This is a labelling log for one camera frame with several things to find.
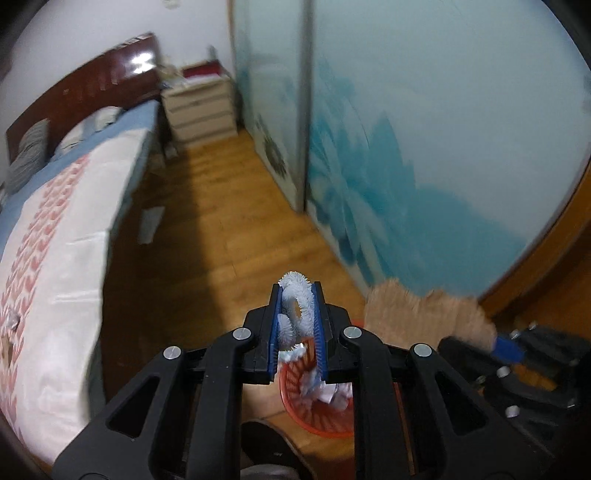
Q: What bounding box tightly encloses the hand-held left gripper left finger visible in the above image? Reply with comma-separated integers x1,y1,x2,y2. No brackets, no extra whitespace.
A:
52,283,284,480

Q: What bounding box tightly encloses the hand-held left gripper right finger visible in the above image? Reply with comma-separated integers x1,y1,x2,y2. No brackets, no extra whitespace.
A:
313,281,551,480

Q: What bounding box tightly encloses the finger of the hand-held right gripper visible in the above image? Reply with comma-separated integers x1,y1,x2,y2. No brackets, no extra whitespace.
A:
436,336,578,409
493,322,591,370

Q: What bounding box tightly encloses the light blue fuzzy pipe cleaner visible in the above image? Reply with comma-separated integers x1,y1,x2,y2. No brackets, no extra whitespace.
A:
276,271,319,370

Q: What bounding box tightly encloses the beige fuzzy cloth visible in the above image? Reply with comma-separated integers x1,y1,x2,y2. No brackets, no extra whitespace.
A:
364,278,498,354

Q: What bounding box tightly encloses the white printed wrapper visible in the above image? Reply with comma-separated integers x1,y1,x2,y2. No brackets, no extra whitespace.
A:
300,374,354,409

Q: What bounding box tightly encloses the red plastic basket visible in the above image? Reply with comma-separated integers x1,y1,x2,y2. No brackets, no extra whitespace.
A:
278,318,365,438

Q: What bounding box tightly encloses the white paper sheet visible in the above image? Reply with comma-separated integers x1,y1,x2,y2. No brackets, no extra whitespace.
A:
137,208,163,244

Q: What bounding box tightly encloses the blue floral wardrobe door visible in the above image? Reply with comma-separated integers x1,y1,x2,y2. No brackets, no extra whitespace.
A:
228,0,310,213
305,0,591,301

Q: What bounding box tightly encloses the white red patterned blanket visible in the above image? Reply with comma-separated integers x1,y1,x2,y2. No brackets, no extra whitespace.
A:
0,127,151,462

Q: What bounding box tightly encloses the beige nightstand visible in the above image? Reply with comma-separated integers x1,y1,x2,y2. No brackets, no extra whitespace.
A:
161,74,238,143

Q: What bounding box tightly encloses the bed with blue sheet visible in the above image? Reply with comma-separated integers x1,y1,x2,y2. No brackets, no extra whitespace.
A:
0,99,162,467

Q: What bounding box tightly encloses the pile of mixed scraps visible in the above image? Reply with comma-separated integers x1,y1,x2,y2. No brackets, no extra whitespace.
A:
0,311,21,365

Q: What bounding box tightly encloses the red book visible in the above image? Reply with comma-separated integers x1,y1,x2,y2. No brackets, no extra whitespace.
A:
181,62,222,80

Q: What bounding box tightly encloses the white pillow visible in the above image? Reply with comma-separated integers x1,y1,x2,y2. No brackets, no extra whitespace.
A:
55,106,123,155

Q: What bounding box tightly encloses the grey striped pillow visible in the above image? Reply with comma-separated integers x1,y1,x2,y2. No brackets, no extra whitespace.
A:
7,119,51,192

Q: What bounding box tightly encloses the dark wooden headboard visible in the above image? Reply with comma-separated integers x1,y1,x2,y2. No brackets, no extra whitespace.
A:
6,32,162,162

